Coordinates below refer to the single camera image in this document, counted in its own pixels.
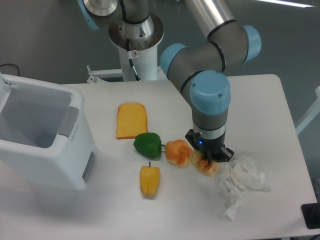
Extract white trash can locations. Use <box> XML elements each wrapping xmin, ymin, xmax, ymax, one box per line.
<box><xmin>0</xmin><ymin>74</ymin><xmax>98</xmax><ymax>190</ymax></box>

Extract black device at edge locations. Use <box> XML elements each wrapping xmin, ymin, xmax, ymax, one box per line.
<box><xmin>301</xmin><ymin>202</ymin><xmax>320</xmax><ymax>230</ymax></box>

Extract white table frame bracket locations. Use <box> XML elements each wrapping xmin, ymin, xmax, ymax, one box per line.
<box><xmin>86</xmin><ymin>64</ymin><xmax>168</xmax><ymax>84</ymax></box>

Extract square toast bread slice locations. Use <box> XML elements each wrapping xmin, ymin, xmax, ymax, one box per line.
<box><xmin>115</xmin><ymin>102</ymin><xmax>148</xmax><ymax>140</ymax></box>

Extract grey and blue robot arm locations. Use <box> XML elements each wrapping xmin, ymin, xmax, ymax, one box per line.
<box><xmin>78</xmin><ymin>0</ymin><xmax>262</xmax><ymax>163</ymax></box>

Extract round knotted bread roll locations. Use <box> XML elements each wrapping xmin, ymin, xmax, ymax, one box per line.
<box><xmin>165</xmin><ymin>139</ymin><xmax>193</xmax><ymax>168</ymax></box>

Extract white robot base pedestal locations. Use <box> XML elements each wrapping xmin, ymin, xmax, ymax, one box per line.
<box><xmin>117</xmin><ymin>46</ymin><xmax>158</xmax><ymax>82</ymax></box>

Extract white frame bar right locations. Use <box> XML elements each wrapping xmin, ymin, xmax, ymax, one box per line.
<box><xmin>295</xmin><ymin>86</ymin><xmax>320</xmax><ymax>135</ymax></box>

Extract crumpled white tissue paper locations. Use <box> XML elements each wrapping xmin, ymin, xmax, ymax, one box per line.
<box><xmin>217</xmin><ymin>155</ymin><xmax>272</xmax><ymax>221</ymax></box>

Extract green bell pepper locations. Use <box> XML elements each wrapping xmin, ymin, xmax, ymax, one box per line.
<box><xmin>133</xmin><ymin>132</ymin><xmax>163</xmax><ymax>159</ymax></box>

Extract black floor cable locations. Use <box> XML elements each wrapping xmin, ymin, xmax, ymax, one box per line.
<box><xmin>0</xmin><ymin>63</ymin><xmax>20</xmax><ymax>76</ymax></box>

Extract croissant bread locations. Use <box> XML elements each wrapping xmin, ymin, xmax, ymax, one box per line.
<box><xmin>189</xmin><ymin>150</ymin><xmax>220</xmax><ymax>177</ymax></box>

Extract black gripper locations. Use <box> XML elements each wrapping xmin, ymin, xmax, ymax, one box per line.
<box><xmin>185</xmin><ymin>129</ymin><xmax>235</xmax><ymax>165</ymax></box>

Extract yellow bell pepper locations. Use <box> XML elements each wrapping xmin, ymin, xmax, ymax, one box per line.
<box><xmin>139</xmin><ymin>161</ymin><xmax>161</xmax><ymax>198</ymax></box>

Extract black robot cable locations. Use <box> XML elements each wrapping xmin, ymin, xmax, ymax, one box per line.
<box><xmin>125</xmin><ymin>38</ymin><xmax>142</xmax><ymax>82</ymax></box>

